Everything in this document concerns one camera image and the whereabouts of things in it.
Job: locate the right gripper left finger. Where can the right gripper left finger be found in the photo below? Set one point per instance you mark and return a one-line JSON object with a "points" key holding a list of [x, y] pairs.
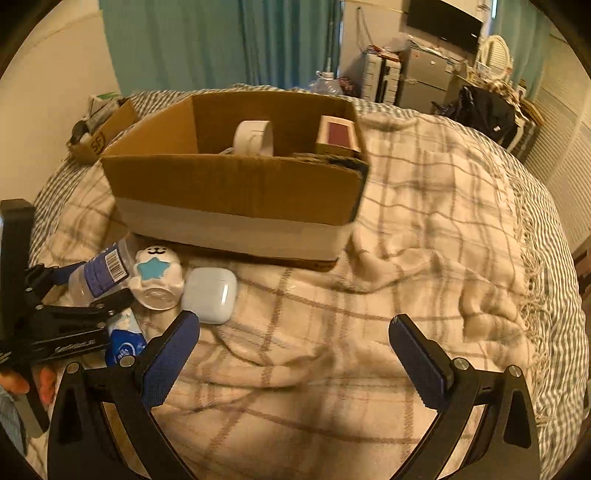
{"points": [[81, 442]]}

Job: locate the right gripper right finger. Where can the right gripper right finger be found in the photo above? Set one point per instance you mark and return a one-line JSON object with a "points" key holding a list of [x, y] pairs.
{"points": [[505, 444]]}

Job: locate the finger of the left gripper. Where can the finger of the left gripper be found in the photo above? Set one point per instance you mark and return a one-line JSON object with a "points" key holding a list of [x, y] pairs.
{"points": [[72, 317], [40, 280]]}

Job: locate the blue white tissue pack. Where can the blue white tissue pack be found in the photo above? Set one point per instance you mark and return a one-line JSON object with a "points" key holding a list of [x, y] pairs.
{"points": [[125, 337]]}

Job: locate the clear plastic water bottle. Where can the clear plastic water bottle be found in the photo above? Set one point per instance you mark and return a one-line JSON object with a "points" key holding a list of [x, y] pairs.
{"points": [[105, 273]]}

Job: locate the white bear figure blue star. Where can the white bear figure blue star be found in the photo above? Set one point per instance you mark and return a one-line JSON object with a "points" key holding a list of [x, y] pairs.
{"points": [[157, 281]]}

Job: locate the white earbuds case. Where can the white earbuds case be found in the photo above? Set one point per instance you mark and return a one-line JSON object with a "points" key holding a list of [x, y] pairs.
{"points": [[210, 294]]}

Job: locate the tall brown red box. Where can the tall brown red box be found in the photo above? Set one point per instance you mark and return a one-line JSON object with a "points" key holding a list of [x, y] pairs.
{"points": [[337, 136]]}

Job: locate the person's left hand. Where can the person's left hand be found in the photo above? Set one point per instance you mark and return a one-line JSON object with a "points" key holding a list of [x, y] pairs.
{"points": [[45, 382]]}

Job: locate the small cardboard box with items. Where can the small cardboard box with items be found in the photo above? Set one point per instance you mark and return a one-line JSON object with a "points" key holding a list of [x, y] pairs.
{"points": [[106, 116]]}

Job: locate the green checked bed sheet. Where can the green checked bed sheet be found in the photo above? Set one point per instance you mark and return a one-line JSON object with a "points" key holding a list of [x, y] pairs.
{"points": [[554, 239]]}

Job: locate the beige plaid blanket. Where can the beige plaid blanket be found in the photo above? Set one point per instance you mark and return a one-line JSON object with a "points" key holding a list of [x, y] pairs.
{"points": [[360, 322]]}

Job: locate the large open cardboard box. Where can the large open cardboard box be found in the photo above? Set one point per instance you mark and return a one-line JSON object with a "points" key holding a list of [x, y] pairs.
{"points": [[174, 177]]}

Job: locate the teal window curtain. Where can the teal window curtain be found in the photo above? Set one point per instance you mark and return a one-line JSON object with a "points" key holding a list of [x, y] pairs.
{"points": [[190, 45]]}

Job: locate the white louvered wardrobe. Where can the white louvered wardrobe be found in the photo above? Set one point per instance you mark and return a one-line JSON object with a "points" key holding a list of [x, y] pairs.
{"points": [[560, 158]]}

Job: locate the black jacket on chair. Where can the black jacket on chair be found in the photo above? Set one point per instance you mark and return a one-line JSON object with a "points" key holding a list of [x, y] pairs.
{"points": [[481, 110]]}

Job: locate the large clear water jug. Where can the large clear water jug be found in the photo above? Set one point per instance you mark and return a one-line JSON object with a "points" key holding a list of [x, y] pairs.
{"points": [[326, 84]]}

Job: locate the white dressing table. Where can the white dressing table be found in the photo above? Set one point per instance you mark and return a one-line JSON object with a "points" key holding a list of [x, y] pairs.
{"points": [[529, 118]]}

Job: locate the white suitcase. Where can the white suitcase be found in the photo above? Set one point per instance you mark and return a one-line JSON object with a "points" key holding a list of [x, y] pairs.
{"points": [[381, 76]]}

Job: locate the grey mini fridge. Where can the grey mini fridge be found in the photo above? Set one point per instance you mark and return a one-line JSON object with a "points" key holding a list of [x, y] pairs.
{"points": [[424, 81]]}

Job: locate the white oval vanity mirror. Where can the white oval vanity mirror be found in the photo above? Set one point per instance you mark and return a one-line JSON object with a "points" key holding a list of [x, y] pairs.
{"points": [[494, 60]]}

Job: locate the teal curtain by wardrobe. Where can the teal curtain by wardrobe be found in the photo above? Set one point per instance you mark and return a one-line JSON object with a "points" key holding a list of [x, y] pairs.
{"points": [[531, 38]]}

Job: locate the black wall television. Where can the black wall television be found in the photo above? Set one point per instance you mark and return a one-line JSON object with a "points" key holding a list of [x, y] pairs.
{"points": [[446, 22]]}

